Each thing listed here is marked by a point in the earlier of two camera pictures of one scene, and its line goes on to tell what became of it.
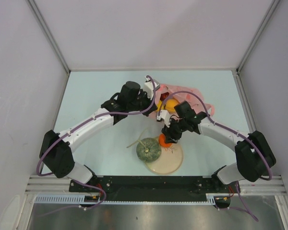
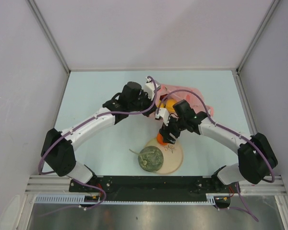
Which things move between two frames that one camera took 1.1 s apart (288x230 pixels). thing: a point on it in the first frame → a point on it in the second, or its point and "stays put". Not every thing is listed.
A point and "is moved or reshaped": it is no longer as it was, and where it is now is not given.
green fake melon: (149, 149) → (150, 158)
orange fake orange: (162, 140) is moved or reshaped
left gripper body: (143, 101) stays put
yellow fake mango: (159, 104) stays put
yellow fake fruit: (170, 104) stays put
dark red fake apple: (163, 96) stays put
